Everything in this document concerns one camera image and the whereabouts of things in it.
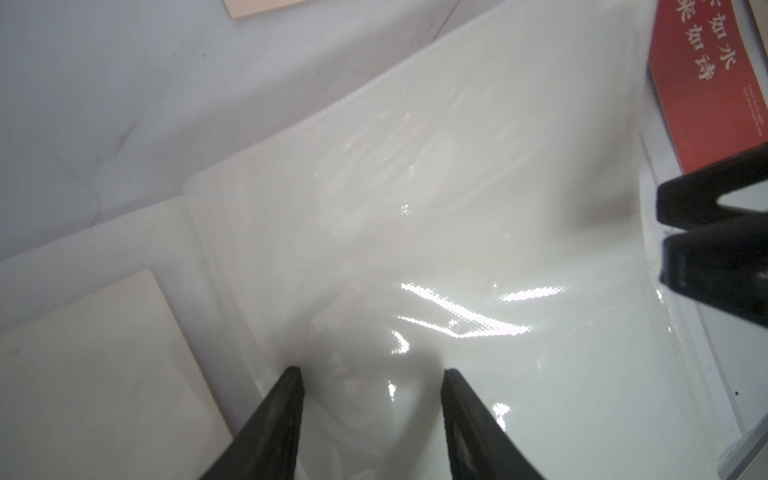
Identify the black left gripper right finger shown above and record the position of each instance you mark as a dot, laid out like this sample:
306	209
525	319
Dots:
477	446

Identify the red card lower right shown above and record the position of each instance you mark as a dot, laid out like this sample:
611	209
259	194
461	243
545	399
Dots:
706	84

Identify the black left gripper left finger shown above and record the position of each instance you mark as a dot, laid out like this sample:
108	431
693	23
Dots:
267	445

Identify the beige time will tell card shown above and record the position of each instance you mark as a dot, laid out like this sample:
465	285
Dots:
242	8

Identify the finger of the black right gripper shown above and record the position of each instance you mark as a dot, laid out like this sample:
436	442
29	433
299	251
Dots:
722	265
691	200

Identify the white photo album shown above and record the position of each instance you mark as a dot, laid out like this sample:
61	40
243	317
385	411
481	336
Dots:
477	207

